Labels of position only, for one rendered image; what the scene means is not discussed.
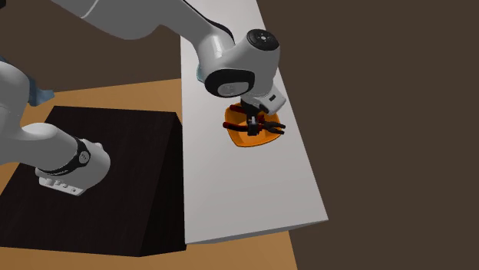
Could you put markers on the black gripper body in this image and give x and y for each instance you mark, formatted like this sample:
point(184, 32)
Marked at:
point(251, 111)

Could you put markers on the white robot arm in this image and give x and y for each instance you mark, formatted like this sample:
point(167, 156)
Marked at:
point(239, 56)

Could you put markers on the orange bowl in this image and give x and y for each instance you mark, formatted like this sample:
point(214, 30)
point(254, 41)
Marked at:
point(250, 139)

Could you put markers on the black robot stand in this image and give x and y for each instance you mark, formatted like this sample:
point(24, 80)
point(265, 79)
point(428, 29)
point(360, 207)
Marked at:
point(123, 179)

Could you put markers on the blue grey angular shape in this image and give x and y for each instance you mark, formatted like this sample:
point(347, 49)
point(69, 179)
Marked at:
point(40, 95)

